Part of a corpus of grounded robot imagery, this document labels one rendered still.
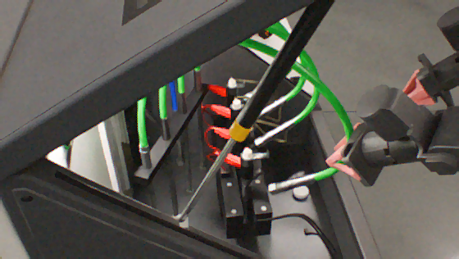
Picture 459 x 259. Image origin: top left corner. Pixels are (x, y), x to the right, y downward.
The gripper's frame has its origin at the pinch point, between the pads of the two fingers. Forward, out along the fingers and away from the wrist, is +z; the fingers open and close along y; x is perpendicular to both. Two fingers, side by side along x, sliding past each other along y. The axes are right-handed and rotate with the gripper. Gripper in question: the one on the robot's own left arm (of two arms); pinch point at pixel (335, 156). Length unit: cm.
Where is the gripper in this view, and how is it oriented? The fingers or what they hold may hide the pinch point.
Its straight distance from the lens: 85.0
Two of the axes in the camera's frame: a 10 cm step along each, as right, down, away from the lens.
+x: 6.6, 7.1, 2.5
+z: -4.9, 1.6, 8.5
